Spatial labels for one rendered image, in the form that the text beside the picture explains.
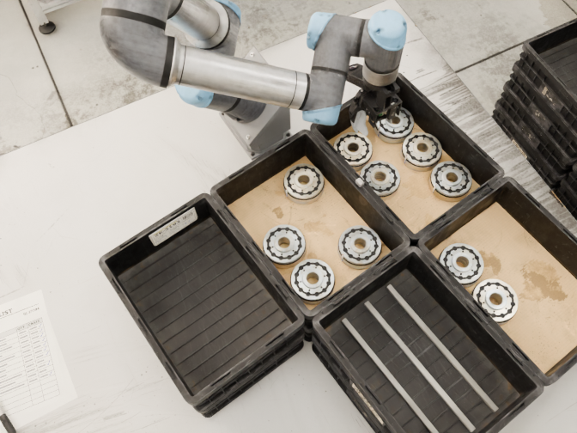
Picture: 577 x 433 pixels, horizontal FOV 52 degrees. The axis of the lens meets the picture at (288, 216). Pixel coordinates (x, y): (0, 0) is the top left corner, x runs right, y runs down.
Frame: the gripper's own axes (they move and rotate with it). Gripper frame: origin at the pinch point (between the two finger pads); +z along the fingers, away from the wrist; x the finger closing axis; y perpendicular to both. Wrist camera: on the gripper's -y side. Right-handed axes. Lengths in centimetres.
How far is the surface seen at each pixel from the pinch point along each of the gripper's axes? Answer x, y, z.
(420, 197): 4.9, 19.8, 12.0
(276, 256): -35.0, 16.6, 9.1
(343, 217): -14.9, 14.9, 12.0
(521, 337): 3, 61, 12
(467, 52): 108, -61, 95
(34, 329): -95, -3, 25
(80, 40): -47, -163, 95
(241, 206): -35.4, -0.9, 12.1
